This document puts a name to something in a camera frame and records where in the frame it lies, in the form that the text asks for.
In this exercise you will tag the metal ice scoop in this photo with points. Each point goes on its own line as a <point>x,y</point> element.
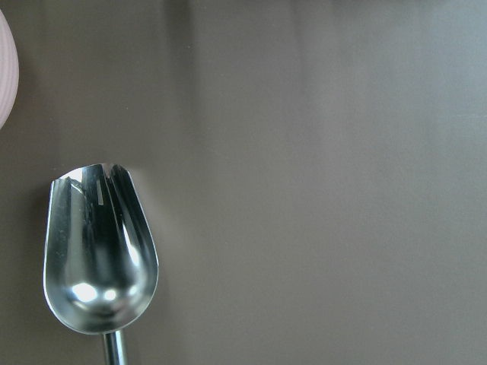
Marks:
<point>100,267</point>

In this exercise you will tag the pink bowl with ice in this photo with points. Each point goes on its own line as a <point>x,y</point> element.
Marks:
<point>9,70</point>

